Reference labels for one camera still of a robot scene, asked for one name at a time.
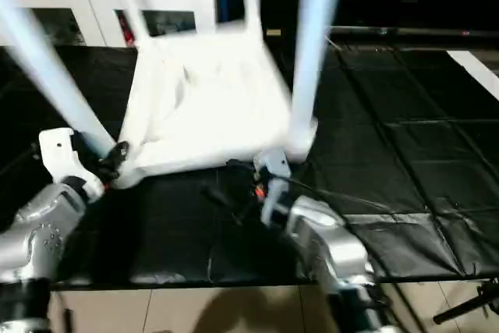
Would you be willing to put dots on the white plastic table top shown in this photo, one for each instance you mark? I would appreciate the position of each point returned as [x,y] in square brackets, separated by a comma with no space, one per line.
[210,107]

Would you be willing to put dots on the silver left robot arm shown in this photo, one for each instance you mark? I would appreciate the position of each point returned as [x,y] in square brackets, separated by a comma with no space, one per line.
[39,232]

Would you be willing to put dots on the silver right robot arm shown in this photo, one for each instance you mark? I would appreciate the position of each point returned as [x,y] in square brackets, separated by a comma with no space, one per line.
[335,247]

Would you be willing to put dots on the black work mat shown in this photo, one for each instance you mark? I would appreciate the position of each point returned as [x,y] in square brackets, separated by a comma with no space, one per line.
[195,232]

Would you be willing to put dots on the white cabinet with glass doors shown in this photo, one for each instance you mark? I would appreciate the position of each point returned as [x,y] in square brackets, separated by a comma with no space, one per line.
[86,1]

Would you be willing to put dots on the crumpled black plastic sheet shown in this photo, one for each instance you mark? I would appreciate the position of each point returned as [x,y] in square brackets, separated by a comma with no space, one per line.
[421,154]

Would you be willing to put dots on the small yellow label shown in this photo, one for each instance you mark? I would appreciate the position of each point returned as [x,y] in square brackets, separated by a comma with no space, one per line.
[274,33]

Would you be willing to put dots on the dark low furniture silver edge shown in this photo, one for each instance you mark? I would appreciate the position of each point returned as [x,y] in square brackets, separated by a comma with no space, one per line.
[413,32]

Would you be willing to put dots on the black bar with white label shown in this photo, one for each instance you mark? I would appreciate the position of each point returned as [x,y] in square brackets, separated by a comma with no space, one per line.
[468,306]

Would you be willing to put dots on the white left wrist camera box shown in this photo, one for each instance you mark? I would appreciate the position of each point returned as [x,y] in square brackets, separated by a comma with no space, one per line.
[58,154]

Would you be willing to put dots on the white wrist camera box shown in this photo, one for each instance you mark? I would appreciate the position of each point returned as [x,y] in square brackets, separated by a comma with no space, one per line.
[271,163]
[58,154]

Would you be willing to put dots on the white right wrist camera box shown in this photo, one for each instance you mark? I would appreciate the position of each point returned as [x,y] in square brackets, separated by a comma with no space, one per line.
[271,163]

